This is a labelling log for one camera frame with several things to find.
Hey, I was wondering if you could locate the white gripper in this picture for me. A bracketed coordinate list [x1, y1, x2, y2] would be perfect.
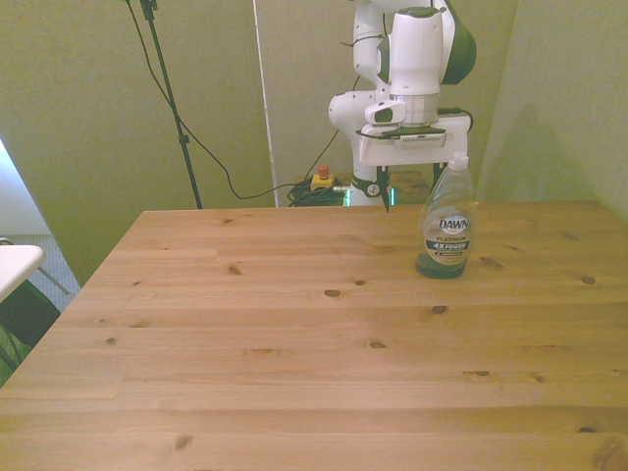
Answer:
[357, 114, 469, 214]

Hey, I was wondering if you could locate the Dawn dish soap bottle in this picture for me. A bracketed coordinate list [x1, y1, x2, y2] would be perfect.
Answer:
[415, 152, 475, 280]

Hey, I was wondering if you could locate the yellow emergency stop button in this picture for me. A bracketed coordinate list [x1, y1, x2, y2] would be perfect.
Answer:
[310, 165, 336, 192]

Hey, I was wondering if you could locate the white vertical pole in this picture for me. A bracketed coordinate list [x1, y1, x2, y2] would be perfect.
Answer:
[251, 0, 281, 208]

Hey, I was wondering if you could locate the white side table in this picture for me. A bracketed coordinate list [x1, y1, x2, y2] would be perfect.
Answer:
[0, 237, 71, 303]

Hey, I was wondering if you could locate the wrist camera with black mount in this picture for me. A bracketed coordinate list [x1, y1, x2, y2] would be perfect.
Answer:
[354, 100, 448, 149]

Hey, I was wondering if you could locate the coiled green cable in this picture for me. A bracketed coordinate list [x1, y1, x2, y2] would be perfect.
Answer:
[286, 179, 350, 208]

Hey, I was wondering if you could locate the black cable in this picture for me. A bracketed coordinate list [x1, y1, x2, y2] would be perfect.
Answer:
[128, 0, 344, 200]

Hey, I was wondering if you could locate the black camera tripod stand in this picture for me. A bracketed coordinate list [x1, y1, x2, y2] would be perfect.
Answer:
[125, 0, 204, 210]

